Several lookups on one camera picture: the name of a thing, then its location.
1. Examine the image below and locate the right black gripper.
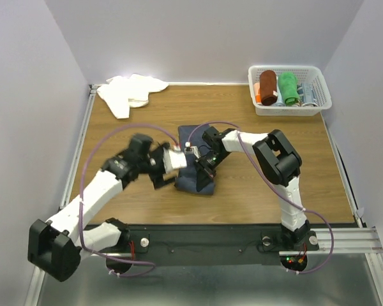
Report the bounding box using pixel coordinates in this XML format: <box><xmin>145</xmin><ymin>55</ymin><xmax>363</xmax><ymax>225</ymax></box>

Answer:
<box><xmin>192</xmin><ymin>149</ymin><xmax>229</xmax><ymax>191</ymax></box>

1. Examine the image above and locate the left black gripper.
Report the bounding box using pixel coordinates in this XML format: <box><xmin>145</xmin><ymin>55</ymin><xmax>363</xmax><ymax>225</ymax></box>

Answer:
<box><xmin>139</xmin><ymin>143</ymin><xmax>177</xmax><ymax>189</ymax></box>

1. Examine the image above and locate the dark blue towel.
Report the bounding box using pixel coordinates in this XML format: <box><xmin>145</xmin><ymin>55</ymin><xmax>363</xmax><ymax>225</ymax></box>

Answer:
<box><xmin>175</xmin><ymin>124</ymin><xmax>215</xmax><ymax>196</ymax></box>

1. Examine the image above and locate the white towel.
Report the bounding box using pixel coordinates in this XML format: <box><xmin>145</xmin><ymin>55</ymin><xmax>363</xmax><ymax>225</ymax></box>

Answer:
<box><xmin>96</xmin><ymin>74</ymin><xmax>169</xmax><ymax>119</ymax></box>

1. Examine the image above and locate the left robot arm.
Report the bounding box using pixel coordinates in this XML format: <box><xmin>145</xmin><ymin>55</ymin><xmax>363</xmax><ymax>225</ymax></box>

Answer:
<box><xmin>27</xmin><ymin>133</ymin><xmax>187</xmax><ymax>282</ymax></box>

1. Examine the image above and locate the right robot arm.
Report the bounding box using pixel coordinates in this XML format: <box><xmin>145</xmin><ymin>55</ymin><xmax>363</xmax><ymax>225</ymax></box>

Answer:
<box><xmin>195</xmin><ymin>127</ymin><xmax>310</xmax><ymax>249</ymax></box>

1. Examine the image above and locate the orange rolled towel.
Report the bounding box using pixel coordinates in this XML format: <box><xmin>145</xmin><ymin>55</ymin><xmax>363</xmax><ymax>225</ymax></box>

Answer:
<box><xmin>253</xmin><ymin>82</ymin><xmax>262</xmax><ymax>104</ymax></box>

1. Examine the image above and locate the light blue rolled towel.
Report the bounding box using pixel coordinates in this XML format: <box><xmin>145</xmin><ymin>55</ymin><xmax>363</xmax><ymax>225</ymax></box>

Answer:
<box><xmin>273</xmin><ymin>91</ymin><xmax>285</xmax><ymax>107</ymax></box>

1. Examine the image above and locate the white plastic basket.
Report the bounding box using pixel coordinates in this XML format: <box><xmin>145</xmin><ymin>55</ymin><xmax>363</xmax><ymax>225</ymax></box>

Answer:
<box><xmin>248</xmin><ymin>64</ymin><xmax>332</xmax><ymax>117</ymax></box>

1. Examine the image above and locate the brown rolled towel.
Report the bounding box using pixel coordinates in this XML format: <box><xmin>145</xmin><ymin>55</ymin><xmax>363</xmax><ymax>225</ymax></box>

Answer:
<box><xmin>259</xmin><ymin>70</ymin><xmax>278</xmax><ymax>106</ymax></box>

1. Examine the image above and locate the green rolled towel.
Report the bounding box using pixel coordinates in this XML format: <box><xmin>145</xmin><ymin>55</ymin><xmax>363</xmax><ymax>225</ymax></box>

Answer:
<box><xmin>278</xmin><ymin>71</ymin><xmax>300</xmax><ymax>106</ymax></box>

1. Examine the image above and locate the blue patterned rolled towel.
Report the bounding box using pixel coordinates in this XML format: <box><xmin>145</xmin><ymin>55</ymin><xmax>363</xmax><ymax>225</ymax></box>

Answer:
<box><xmin>297</xmin><ymin>83</ymin><xmax>319</xmax><ymax>107</ymax></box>

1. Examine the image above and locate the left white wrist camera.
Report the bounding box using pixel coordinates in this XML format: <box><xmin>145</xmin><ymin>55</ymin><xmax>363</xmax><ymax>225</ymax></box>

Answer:
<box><xmin>163</xmin><ymin>149</ymin><xmax>187</xmax><ymax>173</ymax></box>

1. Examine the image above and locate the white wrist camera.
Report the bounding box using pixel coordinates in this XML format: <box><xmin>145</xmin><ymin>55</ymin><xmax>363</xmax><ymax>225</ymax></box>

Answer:
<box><xmin>163</xmin><ymin>149</ymin><xmax>187</xmax><ymax>173</ymax></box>
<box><xmin>184</xmin><ymin>142</ymin><xmax>200</xmax><ymax>159</ymax></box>

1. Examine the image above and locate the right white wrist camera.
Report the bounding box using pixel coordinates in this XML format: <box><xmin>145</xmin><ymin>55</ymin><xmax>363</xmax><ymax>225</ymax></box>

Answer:
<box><xmin>184</xmin><ymin>142</ymin><xmax>200</xmax><ymax>159</ymax></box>

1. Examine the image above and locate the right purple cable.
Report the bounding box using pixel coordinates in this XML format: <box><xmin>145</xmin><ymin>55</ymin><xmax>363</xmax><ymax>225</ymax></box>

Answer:
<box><xmin>184</xmin><ymin>120</ymin><xmax>336</xmax><ymax>275</ymax></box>

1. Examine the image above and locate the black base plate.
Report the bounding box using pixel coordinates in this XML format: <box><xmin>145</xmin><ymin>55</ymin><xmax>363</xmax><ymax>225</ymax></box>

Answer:
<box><xmin>92</xmin><ymin>224</ymin><xmax>320</xmax><ymax>267</ymax></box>

